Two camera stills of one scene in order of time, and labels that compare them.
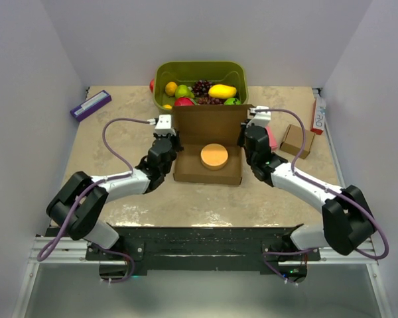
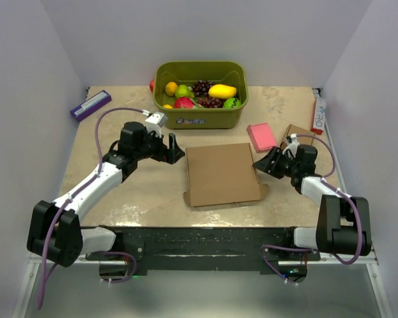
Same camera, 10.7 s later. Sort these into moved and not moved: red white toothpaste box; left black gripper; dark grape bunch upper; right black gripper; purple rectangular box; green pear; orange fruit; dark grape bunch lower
Moved: right black gripper; left black gripper
Not moved: green pear; dark grape bunch upper; purple rectangular box; orange fruit; dark grape bunch lower; red white toothpaste box
